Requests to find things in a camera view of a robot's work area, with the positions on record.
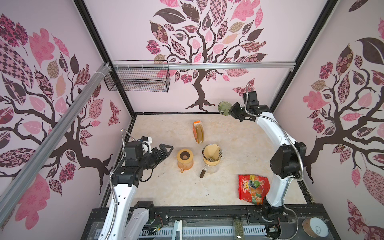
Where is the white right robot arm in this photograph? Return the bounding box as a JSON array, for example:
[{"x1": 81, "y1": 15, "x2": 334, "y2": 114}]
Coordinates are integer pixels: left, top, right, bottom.
[{"x1": 230, "y1": 91, "x2": 307, "y2": 208}]

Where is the red candy bag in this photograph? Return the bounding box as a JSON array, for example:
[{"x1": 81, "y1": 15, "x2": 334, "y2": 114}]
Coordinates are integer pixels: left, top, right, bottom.
[{"x1": 238, "y1": 175, "x2": 271, "y2": 205}]

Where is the aluminium rail left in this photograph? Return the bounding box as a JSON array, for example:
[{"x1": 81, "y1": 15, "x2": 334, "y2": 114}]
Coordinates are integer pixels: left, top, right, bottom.
[{"x1": 0, "y1": 62, "x2": 112, "y2": 223}]

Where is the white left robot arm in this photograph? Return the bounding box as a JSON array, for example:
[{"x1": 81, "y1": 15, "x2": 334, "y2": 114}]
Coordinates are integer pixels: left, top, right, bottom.
[{"x1": 99, "y1": 137, "x2": 174, "y2": 240}]

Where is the wooden ring dripper stand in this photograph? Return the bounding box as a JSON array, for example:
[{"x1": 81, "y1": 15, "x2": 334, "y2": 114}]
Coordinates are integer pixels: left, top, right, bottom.
[{"x1": 177, "y1": 149, "x2": 194, "y2": 164}]

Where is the clear glass dripper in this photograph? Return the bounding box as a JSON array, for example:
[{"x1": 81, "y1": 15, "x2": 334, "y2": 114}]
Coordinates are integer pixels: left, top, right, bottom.
[{"x1": 202, "y1": 144, "x2": 223, "y2": 166}]

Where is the orange glass pitcher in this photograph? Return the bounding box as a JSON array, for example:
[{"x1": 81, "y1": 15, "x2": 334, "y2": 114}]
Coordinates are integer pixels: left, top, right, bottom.
[{"x1": 177, "y1": 156, "x2": 194, "y2": 173}]

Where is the round white brown device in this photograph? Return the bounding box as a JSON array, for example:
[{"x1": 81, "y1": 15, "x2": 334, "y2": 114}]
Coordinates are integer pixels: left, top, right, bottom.
[{"x1": 302, "y1": 218, "x2": 329, "y2": 238}]

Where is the aluminium rail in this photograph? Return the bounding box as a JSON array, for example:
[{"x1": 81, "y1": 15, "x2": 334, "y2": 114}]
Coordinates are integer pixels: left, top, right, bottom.
[
  {"x1": 113, "y1": 61, "x2": 296, "y2": 70},
  {"x1": 0, "y1": 62, "x2": 112, "y2": 223}
]

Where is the white slotted cable duct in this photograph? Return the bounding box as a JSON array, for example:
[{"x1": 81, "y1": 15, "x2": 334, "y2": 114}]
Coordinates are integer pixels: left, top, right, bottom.
[{"x1": 94, "y1": 224, "x2": 267, "y2": 240}]

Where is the small jar of granules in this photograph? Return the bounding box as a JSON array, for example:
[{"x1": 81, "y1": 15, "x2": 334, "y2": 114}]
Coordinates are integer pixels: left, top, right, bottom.
[{"x1": 233, "y1": 218, "x2": 245, "y2": 240}]

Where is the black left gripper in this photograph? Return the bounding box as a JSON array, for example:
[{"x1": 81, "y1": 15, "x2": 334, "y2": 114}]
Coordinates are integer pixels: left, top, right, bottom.
[{"x1": 139, "y1": 144, "x2": 173, "y2": 171}]

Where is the wooden ring dripper holder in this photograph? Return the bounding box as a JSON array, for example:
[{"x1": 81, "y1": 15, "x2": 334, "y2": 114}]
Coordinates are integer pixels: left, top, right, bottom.
[{"x1": 203, "y1": 159, "x2": 220, "y2": 167}]

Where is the green glass dripper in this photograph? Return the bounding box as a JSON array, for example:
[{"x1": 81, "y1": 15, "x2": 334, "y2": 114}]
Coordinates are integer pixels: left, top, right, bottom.
[{"x1": 218, "y1": 101, "x2": 233, "y2": 116}]

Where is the orange coffee filter box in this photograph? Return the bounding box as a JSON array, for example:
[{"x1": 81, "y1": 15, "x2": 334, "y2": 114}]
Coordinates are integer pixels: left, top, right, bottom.
[{"x1": 193, "y1": 121, "x2": 205, "y2": 144}]

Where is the black wire basket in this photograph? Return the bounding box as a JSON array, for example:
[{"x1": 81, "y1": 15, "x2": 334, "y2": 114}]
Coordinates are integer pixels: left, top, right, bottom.
[{"x1": 104, "y1": 60, "x2": 171, "y2": 93}]

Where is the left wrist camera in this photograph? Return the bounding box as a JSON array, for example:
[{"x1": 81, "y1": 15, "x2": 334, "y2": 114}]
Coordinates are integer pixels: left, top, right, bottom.
[{"x1": 140, "y1": 136, "x2": 153, "y2": 154}]

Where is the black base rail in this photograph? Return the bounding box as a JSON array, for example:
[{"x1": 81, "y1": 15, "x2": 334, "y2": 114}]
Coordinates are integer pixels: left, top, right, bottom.
[{"x1": 80, "y1": 203, "x2": 340, "y2": 240}]

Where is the brown paper coffee filter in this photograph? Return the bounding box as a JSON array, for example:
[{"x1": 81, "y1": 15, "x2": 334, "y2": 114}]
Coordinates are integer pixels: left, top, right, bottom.
[{"x1": 203, "y1": 144, "x2": 222, "y2": 162}]

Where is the clear glass server jug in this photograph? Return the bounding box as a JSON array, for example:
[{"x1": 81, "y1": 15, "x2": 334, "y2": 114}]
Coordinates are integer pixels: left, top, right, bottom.
[{"x1": 199, "y1": 165, "x2": 220, "y2": 179}]

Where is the aluminium rail back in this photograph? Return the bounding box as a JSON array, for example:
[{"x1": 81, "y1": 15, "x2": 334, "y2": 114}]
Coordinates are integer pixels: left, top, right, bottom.
[{"x1": 113, "y1": 61, "x2": 296, "y2": 70}]

